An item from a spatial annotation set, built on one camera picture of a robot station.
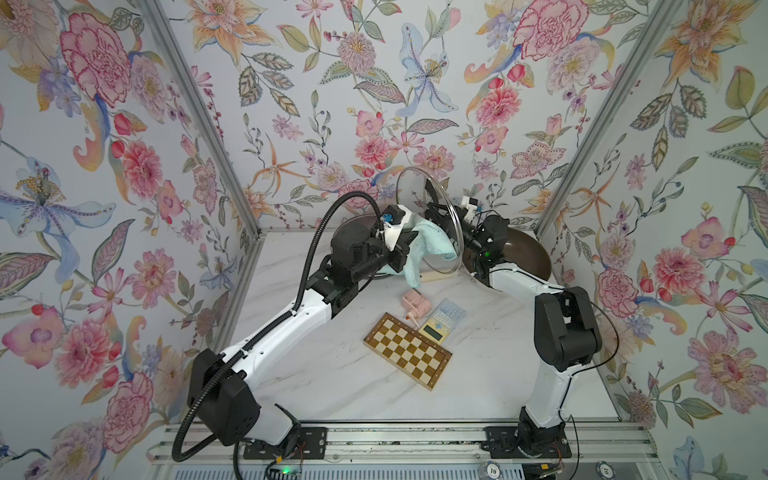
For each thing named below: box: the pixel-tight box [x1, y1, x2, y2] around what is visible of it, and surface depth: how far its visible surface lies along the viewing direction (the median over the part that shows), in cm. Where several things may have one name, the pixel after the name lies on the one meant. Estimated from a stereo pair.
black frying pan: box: [331, 214, 378, 264], surface depth 55 cm
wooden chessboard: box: [363, 312, 453, 391], surface depth 88 cm
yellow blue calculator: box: [418, 298, 467, 345], surface depth 97 cm
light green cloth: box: [377, 220, 457, 288], surface depth 70 cm
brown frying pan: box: [502, 227, 551, 281], surface depth 107 cm
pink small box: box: [402, 289, 432, 319], surface depth 97 cm
